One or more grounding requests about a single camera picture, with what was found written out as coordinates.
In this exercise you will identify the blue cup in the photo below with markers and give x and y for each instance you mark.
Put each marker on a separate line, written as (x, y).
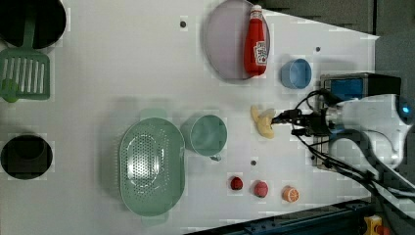
(296, 74)

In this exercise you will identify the black toaster oven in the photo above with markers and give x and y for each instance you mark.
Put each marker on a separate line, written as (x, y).
(359, 86)

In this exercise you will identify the red ketchup bottle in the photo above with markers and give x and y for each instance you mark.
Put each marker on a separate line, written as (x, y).
(255, 51)

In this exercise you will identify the green perforated colander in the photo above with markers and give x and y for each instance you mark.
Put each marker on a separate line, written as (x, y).
(151, 167)

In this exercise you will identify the pink strawberry toy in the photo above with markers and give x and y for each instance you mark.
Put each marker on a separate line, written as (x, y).
(261, 189)

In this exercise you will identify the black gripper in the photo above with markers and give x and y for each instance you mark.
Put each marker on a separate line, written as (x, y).
(313, 124)

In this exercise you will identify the yellow banana toy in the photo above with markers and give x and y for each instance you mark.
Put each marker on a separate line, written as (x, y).
(263, 121)

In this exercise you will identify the pale pink round plate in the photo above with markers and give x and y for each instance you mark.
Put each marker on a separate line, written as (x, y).
(225, 34)

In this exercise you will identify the blue metal frame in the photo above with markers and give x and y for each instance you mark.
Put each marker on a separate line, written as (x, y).
(338, 219)

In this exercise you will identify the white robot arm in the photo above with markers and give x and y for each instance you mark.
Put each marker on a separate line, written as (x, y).
(395, 189)

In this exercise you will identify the orange slice toy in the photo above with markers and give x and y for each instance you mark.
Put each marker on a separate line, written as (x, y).
(290, 194)

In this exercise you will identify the large black round holder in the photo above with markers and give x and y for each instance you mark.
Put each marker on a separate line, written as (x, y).
(48, 18)

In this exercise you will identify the dark red tomato toy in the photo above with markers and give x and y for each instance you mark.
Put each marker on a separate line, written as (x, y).
(236, 183)

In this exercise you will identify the green slotted spatula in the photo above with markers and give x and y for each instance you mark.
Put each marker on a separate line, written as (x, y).
(25, 72)

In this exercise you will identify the yellow red emergency button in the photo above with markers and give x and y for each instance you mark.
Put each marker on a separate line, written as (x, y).
(374, 226)

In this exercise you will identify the small black round holder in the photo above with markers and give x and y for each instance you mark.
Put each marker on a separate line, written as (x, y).
(26, 157)

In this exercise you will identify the green mug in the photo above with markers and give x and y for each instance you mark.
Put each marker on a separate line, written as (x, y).
(205, 135)

